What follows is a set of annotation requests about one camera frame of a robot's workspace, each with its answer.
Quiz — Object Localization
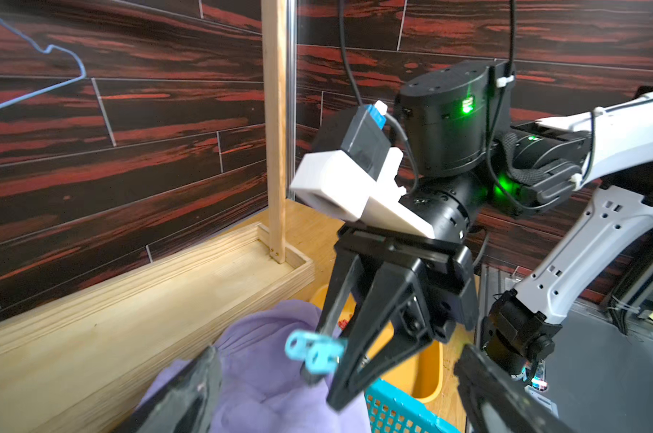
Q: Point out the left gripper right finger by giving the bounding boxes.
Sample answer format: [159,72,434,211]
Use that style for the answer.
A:
[454,345,571,433]

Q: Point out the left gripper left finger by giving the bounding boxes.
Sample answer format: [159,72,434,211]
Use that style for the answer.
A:
[114,346,222,433]

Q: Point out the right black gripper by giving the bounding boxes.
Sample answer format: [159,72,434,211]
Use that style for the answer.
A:
[301,172,488,411]

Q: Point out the lilac shorts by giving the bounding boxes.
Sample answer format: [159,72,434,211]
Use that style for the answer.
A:
[136,298,371,433]

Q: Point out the cyan clothespin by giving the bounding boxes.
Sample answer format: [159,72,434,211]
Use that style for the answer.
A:
[284,329,347,375]

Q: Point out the blue wire hanger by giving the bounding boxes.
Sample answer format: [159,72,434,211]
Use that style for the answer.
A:
[0,17,88,110]

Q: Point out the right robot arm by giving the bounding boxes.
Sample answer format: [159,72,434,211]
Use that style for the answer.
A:
[288,61,653,411]

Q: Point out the yellow plastic tray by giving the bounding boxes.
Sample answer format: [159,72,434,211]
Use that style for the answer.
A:
[310,285,444,403]

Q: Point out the wooden clothes rack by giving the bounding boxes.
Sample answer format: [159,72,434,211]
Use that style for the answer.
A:
[0,1,293,432]

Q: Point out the turquoise plastic basket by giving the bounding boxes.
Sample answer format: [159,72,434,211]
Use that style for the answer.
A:
[364,379,459,433]

